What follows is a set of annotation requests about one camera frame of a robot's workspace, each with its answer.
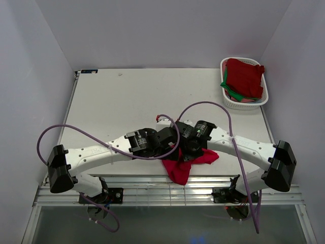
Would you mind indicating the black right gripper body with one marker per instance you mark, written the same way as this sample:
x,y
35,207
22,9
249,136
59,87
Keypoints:
x,y
188,153

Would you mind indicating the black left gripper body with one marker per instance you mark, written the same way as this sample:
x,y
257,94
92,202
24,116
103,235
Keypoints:
x,y
162,151

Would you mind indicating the bright red t shirt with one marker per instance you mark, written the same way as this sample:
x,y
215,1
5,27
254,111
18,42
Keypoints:
x,y
179,170

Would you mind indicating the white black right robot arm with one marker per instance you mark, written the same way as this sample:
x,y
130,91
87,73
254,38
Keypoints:
x,y
276,162

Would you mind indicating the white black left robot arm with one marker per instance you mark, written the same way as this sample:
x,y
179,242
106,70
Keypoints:
x,y
67,167

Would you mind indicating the green t shirt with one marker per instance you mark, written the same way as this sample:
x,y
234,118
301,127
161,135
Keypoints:
x,y
233,95

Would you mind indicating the light blue t shirt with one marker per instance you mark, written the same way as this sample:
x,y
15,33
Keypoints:
x,y
244,100

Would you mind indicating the dark red folded t shirt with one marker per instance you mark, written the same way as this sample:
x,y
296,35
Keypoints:
x,y
244,79

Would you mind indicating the pink t shirt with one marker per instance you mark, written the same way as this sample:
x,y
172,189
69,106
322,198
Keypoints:
x,y
224,65

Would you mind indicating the blue label sticker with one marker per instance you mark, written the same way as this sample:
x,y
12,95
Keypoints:
x,y
89,71

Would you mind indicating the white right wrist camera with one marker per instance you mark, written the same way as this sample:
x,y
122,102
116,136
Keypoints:
x,y
187,122

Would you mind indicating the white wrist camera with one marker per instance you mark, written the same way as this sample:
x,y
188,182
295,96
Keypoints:
x,y
163,123
187,122

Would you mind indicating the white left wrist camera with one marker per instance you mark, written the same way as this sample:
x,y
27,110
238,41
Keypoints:
x,y
163,123

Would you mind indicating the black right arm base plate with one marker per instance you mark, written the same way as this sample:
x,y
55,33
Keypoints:
x,y
228,195

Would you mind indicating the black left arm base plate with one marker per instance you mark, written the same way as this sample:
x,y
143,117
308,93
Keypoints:
x,y
109,195

